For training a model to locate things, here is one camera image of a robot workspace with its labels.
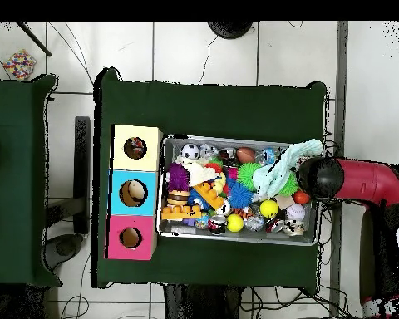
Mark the colourful patterned cloth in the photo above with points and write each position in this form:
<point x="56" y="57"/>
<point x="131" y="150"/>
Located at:
<point x="135" y="146"/>
<point x="20" y="64"/>

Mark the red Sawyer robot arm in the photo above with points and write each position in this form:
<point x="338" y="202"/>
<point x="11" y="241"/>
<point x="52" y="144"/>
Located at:
<point x="369" y="181"/>

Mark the silver mesh bin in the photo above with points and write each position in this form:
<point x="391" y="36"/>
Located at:
<point x="236" y="236"/>

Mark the wooden box with three holes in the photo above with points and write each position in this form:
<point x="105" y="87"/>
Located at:
<point x="118" y="159"/>

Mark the cream yellow cloth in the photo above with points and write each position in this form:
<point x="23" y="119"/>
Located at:
<point x="199" y="172"/>

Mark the purple spiky toy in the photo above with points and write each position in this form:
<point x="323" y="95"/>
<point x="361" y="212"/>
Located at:
<point x="178" y="177"/>

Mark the small soccer ball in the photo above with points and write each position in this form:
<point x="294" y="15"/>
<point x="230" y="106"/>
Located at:
<point x="190" y="151"/>

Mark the blue spiky ball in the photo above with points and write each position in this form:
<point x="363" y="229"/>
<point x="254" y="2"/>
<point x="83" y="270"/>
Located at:
<point x="240" y="196"/>

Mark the green spiky ball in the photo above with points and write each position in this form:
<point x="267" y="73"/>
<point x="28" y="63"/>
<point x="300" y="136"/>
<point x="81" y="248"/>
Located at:
<point x="247" y="176"/>

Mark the yellow ball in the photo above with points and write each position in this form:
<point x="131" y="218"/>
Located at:
<point x="235" y="222"/>

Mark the mint green cloth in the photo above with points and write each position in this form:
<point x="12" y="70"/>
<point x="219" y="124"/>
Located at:
<point x="276" y="172"/>

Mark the white baseball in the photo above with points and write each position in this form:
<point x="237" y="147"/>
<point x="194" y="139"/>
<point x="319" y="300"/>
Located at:
<point x="295" y="212"/>

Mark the black round object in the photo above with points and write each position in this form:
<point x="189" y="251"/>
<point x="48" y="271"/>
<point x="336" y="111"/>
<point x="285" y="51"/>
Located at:
<point x="231" y="29"/>

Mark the grey rounded object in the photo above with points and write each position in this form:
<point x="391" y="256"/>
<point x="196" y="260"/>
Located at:
<point x="63" y="249"/>

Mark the black rod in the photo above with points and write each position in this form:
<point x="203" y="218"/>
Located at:
<point x="33" y="38"/>

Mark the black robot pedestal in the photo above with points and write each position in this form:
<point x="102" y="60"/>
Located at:
<point x="186" y="305"/>

